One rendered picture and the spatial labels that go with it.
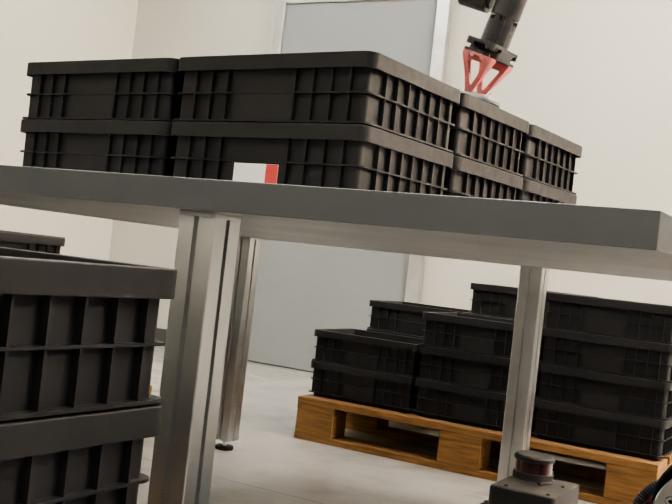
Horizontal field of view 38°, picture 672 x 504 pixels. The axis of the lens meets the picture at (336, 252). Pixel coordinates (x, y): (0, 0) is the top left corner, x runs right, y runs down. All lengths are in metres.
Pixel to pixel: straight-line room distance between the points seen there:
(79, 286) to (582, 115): 4.29
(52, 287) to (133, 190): 0.63
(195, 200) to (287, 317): 4.19
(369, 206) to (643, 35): 3.87
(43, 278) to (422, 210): 0.52
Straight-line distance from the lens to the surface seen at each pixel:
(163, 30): 6.23
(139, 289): 0.76
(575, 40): 4.98
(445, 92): 1.65
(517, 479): 1.72
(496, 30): 1.92
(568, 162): 2.18
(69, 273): 0.70
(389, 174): 1.51
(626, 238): 1.01
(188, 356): 1.30
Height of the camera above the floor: 0.61
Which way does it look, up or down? 1 degrees up
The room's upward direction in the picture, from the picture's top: 6 degrees clockwise
